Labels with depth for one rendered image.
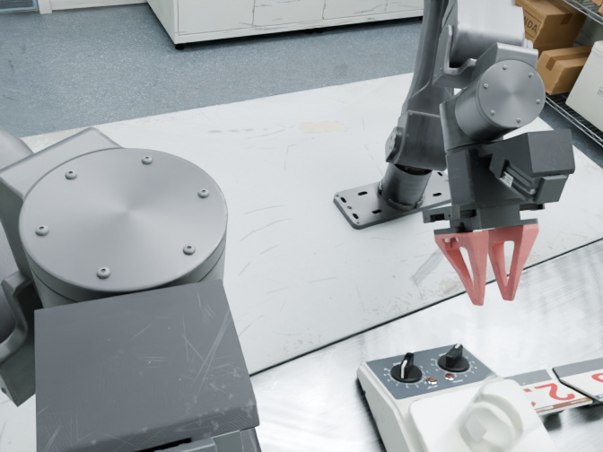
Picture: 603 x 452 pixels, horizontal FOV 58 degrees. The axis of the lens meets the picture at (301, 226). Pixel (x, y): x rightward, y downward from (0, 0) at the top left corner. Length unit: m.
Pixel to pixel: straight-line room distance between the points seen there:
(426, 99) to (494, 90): 0.25
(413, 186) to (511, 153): 0.30
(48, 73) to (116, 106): 0.38
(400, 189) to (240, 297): 0.28
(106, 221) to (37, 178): 0.03
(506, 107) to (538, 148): 0.04
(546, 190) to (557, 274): 0.36
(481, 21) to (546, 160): 0.17
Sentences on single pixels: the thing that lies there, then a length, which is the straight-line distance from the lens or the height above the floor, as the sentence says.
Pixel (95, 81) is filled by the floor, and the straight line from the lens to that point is 2.71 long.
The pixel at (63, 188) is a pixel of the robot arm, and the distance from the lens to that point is 0.17.
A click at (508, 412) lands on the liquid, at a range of 0.53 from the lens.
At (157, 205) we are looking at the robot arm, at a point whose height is 1.33.
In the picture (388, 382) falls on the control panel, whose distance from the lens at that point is 0.58.
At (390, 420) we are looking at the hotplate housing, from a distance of 0.56.
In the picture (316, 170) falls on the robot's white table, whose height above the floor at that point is 0.90.
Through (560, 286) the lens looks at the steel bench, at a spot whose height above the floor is 0.90.
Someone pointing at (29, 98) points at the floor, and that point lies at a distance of 2.64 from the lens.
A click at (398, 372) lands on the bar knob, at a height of 0.95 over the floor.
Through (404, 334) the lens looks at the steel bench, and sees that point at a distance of 0.68.
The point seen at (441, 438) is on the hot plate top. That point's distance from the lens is 0.53.
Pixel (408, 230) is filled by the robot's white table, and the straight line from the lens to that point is 0.79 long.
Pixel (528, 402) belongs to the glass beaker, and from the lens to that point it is 0.52.
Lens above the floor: 1.44
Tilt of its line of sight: 46 degrees down
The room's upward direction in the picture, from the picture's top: 11 degrees clockwise
